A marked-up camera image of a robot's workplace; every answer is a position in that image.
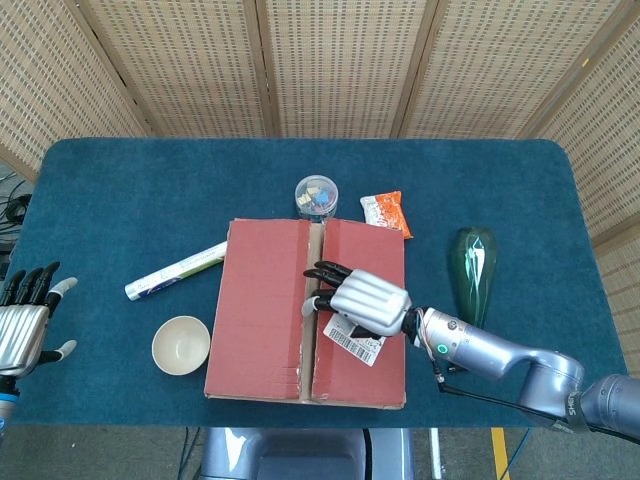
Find blue floor cable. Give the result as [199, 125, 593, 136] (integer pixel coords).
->
[509, 428, 531, 480]

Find clear jar of clips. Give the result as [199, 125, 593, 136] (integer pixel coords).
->
[294, 174, 339, 221]

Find brown cardboard box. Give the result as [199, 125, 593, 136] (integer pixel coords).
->
[203, 216, 407, 411]

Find white blue wrap roll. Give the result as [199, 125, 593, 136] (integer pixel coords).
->
[124, 240, 229, 302]

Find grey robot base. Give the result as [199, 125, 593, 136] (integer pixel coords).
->
[198, 427, 416, 480]

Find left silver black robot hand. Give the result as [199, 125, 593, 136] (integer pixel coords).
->
[0, 260, 79, 377]

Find orange white snack packet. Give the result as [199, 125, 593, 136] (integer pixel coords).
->
[359, 189, 412, 240]

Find woven bamboo folding screen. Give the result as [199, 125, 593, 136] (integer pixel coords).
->
[0, 0, 640, 361]

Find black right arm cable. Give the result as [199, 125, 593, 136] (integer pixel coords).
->
[432, 369, 640, 444]

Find cream bowl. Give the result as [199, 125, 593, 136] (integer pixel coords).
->
[151, 315, 212, 375]

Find green glass vase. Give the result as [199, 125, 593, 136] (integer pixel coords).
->
[451, 227, 499, 331]

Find blue table mat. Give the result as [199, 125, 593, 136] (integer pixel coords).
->
[0, 137, 634, 429]

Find black floor cables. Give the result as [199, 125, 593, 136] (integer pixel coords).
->
[0, 169, 34, 236]

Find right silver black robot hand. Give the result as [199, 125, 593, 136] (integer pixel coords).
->
[301, 260, 414, 339]

